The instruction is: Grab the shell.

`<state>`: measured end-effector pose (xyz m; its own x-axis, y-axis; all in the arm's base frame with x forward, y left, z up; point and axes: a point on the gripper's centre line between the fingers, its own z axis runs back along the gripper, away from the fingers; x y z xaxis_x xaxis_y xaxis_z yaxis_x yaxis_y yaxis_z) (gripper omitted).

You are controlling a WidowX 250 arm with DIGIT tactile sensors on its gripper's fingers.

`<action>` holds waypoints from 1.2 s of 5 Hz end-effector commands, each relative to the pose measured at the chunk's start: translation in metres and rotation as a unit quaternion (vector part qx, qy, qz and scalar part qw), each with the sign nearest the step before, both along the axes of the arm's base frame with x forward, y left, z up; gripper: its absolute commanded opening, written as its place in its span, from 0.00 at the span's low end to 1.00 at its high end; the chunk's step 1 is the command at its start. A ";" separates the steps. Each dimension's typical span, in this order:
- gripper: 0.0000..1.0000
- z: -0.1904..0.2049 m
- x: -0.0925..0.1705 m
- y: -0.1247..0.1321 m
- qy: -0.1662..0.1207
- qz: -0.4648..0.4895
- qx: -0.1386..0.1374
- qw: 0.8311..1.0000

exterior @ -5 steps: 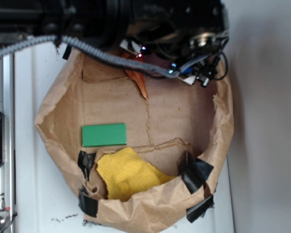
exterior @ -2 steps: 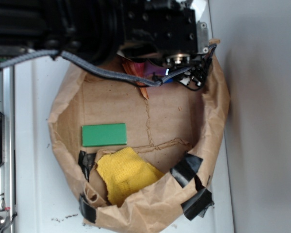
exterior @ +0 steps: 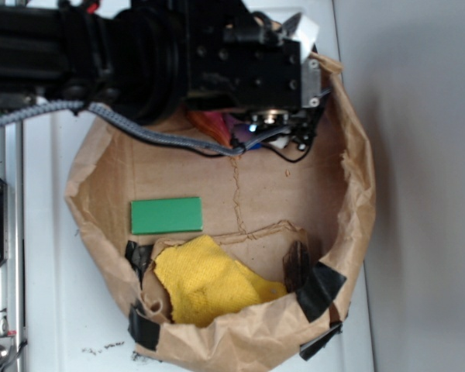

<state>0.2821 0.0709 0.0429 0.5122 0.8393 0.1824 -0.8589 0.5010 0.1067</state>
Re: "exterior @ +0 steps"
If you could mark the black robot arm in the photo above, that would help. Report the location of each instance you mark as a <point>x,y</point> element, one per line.
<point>150,58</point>

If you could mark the dark brown wood piece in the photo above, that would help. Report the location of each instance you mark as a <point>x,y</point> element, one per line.
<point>296,264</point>

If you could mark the green rectangular block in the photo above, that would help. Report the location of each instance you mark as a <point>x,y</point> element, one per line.
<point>168,215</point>

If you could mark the orange spiral conch shell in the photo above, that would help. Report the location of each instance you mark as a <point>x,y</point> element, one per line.
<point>211,124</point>

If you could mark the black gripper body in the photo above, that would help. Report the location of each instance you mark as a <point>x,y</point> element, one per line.
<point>238,62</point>

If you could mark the white gripper camera mount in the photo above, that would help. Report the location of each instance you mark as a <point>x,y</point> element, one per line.
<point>302,29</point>

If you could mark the aluminium frame rail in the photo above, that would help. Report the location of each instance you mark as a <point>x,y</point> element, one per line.
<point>13,339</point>

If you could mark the crumpled brown paper bin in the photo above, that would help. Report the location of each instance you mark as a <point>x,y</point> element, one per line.
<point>256,207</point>

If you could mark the yellow woven cloth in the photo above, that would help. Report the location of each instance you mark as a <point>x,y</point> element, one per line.
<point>204,282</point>

